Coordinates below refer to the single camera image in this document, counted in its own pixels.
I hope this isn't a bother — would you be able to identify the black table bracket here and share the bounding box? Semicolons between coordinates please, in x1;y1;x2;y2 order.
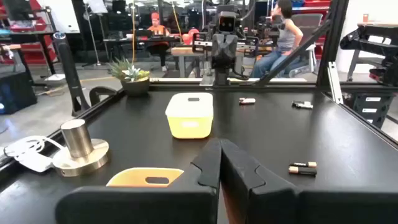
89;86;118;106

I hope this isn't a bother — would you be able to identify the black aluminium table frame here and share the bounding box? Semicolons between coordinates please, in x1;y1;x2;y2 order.
149;0;398;147

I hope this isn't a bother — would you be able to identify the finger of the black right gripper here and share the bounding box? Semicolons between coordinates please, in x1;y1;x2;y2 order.
224;33;239;69
211;33;225;69

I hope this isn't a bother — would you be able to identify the silver metal brace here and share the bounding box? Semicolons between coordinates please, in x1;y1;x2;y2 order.
326;61;345;105

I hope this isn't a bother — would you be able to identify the succulent plant in dark pot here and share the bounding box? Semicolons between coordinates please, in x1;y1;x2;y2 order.
109;57;151;96

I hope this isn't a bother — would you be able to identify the black copper-top battery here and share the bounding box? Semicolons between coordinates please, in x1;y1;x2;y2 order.
288;166;318;177
289;161;318;169

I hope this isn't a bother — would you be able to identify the white charger with cable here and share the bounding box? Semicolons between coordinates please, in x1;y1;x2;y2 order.
3;135;65;173

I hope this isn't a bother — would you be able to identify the red round object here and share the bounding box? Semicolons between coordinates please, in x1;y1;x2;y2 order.
182;27;200;45

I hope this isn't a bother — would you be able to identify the red shelving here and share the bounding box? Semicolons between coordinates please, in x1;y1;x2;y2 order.
0;0;58;66

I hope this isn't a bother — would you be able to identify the black and white standing pole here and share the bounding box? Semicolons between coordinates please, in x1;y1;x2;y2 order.
52;32;91;118

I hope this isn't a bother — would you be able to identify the tripod stand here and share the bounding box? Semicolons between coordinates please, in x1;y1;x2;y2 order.
82;0;109;68

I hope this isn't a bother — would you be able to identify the black storage crate stack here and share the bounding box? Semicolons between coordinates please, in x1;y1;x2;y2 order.
353;93;396;128

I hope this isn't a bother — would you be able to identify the black equipment stand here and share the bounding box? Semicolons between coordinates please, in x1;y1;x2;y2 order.
340;24;398;86

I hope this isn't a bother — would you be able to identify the grey office chair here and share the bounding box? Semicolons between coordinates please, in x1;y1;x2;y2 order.
290;14;324;78

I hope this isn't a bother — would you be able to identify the black desk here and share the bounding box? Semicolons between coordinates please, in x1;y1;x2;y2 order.
103;35;182;72

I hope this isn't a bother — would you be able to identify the orange plastic bin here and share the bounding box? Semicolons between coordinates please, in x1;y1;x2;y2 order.
106;167;185;188

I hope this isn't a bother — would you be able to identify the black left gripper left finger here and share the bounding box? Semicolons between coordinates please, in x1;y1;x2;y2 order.
55;138;222;224

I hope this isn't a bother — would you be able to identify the yellow cable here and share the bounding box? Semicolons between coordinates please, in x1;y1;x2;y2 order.
130;0;138;65

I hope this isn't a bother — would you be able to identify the white board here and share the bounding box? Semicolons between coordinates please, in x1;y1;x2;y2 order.
37;0;81;34

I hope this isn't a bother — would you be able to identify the black computer case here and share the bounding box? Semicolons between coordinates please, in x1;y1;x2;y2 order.
0;71;38;115

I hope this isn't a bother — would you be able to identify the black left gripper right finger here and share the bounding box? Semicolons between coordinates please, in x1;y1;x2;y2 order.
220;138;398;224

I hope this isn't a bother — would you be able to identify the yellow plastic bin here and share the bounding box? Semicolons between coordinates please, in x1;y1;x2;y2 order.
165;92;215;139

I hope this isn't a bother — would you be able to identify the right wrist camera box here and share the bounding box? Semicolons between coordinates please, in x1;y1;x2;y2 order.
218;11;238;34

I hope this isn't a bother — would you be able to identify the metal cylinder stand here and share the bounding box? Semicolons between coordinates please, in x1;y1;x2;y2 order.
52;119;110;177

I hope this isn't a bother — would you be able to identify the wooden side table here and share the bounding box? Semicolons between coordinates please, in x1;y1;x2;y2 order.
170;46;215;78

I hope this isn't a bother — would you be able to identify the person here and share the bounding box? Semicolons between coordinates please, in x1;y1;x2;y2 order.
145;12;172;73
250;0;304;78

